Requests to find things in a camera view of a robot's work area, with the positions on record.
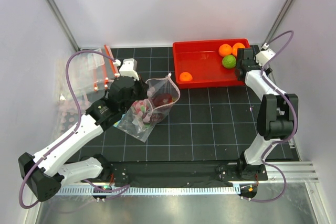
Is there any pink dragon fruit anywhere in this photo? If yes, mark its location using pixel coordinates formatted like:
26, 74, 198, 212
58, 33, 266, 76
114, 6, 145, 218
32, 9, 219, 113
131, 99, 153, 130

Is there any pink-dotted zip bag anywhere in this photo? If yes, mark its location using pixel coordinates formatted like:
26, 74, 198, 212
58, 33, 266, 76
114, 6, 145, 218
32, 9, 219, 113
116, 73, 181, 142

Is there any red apple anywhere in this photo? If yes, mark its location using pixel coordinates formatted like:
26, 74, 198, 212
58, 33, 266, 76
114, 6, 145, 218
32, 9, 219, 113
152, 93, 173, 108

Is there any dark purple grape bunch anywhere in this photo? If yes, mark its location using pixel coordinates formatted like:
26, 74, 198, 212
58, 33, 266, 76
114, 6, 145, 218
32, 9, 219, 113
147, 113, 166, 125

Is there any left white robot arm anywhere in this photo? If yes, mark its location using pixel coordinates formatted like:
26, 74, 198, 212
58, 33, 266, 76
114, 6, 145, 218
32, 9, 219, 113
18, 76, 149, 202

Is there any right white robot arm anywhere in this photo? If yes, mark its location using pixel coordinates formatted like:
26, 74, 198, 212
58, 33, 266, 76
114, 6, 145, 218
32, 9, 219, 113
235, 48, 298, 180

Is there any clear blue-zip bag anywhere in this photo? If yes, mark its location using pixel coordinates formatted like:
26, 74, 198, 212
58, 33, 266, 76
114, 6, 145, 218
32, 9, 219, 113
113, 120, 122, 127

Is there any stack of orange-zip bags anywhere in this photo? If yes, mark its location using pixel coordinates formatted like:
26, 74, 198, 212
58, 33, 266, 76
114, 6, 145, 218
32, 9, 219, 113
56, 49, 118, 99

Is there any pink-dotted bag on table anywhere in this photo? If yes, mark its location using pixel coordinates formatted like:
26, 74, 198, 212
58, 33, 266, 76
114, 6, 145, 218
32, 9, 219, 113
56, 93, 91, 136

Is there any orange tangerine at back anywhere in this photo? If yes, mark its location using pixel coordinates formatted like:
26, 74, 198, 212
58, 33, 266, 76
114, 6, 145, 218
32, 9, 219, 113
232, 42, 245, 57

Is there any orange tangerine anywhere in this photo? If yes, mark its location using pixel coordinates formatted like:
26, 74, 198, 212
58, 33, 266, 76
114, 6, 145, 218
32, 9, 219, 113
232, 42, 245, 57
218, 44, 233, 57
179, 72, 193, 82

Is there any light green bumpy fruit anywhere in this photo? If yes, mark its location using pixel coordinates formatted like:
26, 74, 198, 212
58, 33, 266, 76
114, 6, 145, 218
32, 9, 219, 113
222, 55, 237, 69

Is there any red plastic tray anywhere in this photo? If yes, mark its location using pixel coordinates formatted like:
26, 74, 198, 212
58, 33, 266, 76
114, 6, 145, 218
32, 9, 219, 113
173, 38, 250, 89

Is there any orange tangerine at front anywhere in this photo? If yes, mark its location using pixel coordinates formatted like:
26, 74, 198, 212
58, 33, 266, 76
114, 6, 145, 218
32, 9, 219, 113
179, 72, 193, 82

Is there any black grid mat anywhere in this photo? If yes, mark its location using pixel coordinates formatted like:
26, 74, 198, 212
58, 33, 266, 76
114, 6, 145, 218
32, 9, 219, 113
48, 45, 300, 163

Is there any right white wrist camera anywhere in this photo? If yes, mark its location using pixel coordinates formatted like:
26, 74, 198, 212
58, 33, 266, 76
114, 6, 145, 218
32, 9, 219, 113
256, 43, 276, 71

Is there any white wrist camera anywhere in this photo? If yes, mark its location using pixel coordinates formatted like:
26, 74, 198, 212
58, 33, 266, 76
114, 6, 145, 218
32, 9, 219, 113
119, 58, 139, 81
256, 43, 276, 71

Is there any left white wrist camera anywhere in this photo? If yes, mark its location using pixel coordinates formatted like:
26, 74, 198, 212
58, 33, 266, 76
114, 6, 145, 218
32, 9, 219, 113
119, 58, 139, 81

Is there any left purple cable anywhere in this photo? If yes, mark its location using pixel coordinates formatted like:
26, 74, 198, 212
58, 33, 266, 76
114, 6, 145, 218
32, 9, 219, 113
18, 50, 131, 209

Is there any right aluminium corner post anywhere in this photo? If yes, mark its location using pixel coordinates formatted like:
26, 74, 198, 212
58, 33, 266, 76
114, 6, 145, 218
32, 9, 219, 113
264, 0, 295, 42

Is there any aluminium corner post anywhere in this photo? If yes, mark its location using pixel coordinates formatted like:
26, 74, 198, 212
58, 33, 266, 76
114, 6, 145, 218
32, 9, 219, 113
45, 0, 80, 51
264, 0, 295, 42

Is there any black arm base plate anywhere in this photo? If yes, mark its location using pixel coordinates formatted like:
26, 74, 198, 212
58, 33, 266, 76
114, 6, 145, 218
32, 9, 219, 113
108, 161, 268, 184

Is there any aluminium front frame bar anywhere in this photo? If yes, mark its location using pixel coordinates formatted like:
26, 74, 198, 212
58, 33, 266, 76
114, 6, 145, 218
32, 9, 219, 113
31, 162, 320, 186

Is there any perforated metal rail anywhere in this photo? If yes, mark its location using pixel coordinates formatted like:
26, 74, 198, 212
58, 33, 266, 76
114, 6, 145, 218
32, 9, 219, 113
56, 184, 240, 196

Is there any left aluminium corner post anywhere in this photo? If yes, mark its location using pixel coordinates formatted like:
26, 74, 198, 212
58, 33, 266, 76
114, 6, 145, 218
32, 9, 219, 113
45, 0, 80, 51

